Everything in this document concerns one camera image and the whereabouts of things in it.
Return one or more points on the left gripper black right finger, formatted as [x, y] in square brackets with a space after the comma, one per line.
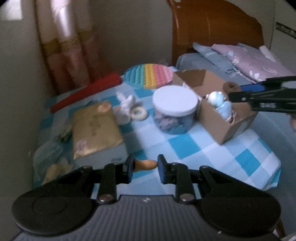
[223, 202]

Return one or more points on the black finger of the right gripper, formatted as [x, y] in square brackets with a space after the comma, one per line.
[271, 84]
[276, 101]

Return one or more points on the red folded fan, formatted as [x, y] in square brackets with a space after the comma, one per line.
[105, 83]

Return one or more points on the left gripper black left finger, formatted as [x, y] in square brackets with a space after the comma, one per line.
[67, 203]

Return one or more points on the clear jar with white lid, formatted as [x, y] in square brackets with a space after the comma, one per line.
[174, 109]

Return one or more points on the light blue face mask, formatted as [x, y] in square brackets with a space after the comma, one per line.
[226, 111]

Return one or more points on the pale blue round plush toy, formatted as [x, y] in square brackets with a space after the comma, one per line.
[216, 98]

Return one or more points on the blue floral pillow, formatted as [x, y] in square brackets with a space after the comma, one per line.
[215, 58]

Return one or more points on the gold tissue pack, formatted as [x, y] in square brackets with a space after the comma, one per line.
[97, 139]

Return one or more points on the white cloth bunny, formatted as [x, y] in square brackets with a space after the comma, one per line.
[122, 114]

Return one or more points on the purple floral pillow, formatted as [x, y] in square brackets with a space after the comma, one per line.
[252, 63]

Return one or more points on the orange rubber squeeze toy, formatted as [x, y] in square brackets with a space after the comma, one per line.
[144, 165]

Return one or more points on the rainbow round pop-it toy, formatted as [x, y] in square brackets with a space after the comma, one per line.
[149, 76]

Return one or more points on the beige cloth piece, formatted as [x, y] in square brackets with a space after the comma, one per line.
[55, 171]

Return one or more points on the wooden bed headboard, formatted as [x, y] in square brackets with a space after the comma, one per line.
[211, 22]

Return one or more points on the pink gold curtain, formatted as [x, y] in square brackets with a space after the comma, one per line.
[69, 44]

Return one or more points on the grey-blue face mask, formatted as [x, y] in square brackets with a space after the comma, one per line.
[46, 155]

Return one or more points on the brown fuzzy scrunchie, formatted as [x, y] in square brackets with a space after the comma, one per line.
[230, 87]

